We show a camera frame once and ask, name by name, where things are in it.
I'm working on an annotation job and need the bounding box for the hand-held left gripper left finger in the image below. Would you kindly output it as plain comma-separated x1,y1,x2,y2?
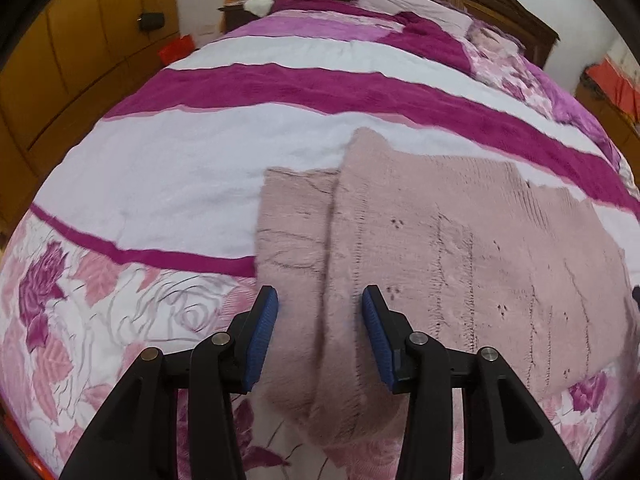
59,285,280,480

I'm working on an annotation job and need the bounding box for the dark wooden headboard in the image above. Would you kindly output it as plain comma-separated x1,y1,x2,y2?
280,0,560,68

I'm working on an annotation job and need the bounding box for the low wooden cabinet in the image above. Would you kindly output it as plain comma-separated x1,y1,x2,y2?
575,79,640,161

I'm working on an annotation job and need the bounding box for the pink knitted cardigan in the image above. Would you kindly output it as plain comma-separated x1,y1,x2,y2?
255,127,632,454

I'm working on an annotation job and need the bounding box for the folded purple floral quilt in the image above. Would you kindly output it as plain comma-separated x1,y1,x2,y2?
385,10,624,166

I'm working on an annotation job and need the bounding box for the floral striped bedspread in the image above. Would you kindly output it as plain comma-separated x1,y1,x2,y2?
0,0,640,480

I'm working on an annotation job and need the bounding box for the red bag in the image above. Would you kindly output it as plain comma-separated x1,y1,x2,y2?
158,35,197,67

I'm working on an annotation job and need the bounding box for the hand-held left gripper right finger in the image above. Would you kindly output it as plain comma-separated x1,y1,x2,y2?
361,284,584,480

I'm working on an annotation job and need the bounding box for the wooden wardrobe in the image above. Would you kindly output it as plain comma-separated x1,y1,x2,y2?
0,0,181,233

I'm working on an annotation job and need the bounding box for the lilac pillow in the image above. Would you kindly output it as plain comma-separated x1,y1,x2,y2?
357,0,474,36

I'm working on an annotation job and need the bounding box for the dark wooden nightstand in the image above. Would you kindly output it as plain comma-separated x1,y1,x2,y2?
218,2,262,36

